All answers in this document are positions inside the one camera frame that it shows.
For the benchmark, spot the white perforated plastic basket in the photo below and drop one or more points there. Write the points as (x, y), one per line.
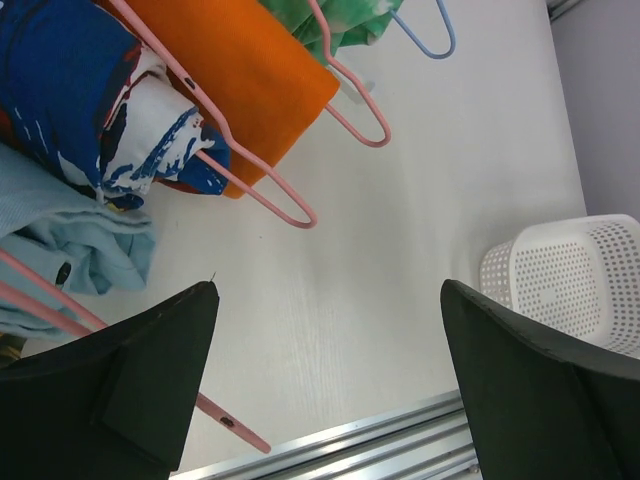
(579, 276)

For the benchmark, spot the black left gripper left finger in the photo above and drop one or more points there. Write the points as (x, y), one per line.
(116, 404)

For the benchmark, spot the light blue trousers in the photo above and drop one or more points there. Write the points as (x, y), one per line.
(76, 244)

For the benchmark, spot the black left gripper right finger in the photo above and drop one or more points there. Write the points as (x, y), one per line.
(540, 404)

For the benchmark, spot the pink hanger with orange trousers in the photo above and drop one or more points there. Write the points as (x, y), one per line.
(338, 68)

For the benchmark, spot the blue white patterned trousers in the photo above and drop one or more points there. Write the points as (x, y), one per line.
(64, 67)

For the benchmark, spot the orange trousers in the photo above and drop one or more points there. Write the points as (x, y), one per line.
(267, 86)

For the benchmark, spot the blue wire hanger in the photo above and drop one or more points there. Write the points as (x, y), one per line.
(422, 37)

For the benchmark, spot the silver clothes rack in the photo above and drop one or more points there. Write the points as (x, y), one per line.
(352, 93)

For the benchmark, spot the aluminium rail frame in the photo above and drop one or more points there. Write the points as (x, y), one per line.
(428, 440)

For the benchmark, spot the green white patterned trousers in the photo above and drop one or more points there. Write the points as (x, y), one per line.
(351, 22)

